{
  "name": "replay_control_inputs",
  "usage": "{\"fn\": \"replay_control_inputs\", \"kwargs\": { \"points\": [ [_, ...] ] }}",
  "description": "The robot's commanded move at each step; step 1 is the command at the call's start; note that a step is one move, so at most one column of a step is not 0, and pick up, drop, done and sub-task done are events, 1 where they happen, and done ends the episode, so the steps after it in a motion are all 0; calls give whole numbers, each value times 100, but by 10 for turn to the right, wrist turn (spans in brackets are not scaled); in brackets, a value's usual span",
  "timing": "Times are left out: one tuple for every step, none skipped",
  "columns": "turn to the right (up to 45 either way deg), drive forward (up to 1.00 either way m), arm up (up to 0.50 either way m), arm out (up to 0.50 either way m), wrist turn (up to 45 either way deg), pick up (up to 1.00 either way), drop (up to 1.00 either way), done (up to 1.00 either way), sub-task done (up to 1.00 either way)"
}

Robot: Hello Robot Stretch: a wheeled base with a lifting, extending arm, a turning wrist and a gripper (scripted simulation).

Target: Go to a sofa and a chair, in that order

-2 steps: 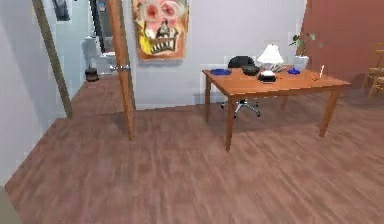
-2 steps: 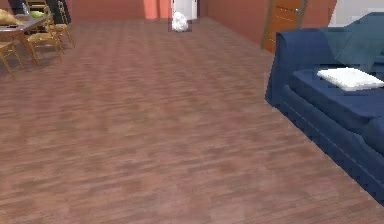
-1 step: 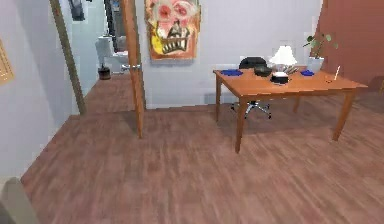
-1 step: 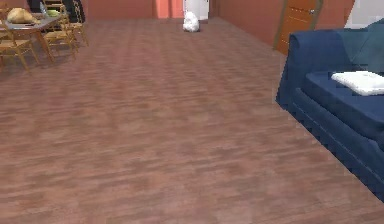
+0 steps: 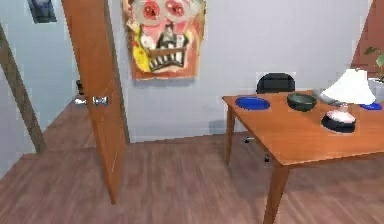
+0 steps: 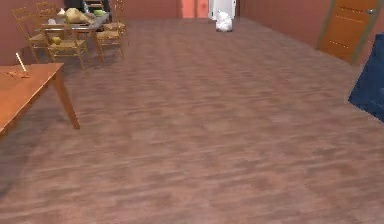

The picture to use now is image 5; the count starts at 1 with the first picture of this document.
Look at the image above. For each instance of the black office chair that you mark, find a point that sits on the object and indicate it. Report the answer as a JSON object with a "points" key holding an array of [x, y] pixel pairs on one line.
{"points": [[276, 82]]}

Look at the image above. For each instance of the blue plate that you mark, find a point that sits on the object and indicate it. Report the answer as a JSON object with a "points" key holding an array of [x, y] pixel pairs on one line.
{"points": [[372, 106], [252, 103]]}

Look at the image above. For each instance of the orange wooden room door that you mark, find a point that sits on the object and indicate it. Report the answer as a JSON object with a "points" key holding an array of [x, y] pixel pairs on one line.
{"points": [[96, 66]]}

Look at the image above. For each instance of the dark green bowl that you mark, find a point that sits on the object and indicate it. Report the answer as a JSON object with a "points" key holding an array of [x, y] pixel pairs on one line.
{"points": [[301, 101]]}

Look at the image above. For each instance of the orange wooden table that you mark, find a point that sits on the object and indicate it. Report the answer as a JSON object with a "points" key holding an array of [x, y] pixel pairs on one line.
{"points": [[300, 136]]}

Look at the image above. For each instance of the white shade table lamp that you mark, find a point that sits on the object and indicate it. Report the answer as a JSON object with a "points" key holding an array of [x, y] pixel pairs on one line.
{"points": [[348, 90]]}

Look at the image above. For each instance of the green house plant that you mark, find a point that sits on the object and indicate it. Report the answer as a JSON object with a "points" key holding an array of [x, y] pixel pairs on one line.
{"points": [[378, 60]]}

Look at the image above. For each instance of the colourful face wall painting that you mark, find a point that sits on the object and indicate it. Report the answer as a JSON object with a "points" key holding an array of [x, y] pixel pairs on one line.
{"points": [[165, 36]]}

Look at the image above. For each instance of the brown wooden door frame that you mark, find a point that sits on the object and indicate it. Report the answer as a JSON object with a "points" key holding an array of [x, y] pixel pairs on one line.
{"points": [[20, 93]]}

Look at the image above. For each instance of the dark framed wall picture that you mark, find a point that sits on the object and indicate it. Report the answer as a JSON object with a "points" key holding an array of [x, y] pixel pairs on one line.
{"points": [[42, 10]]}

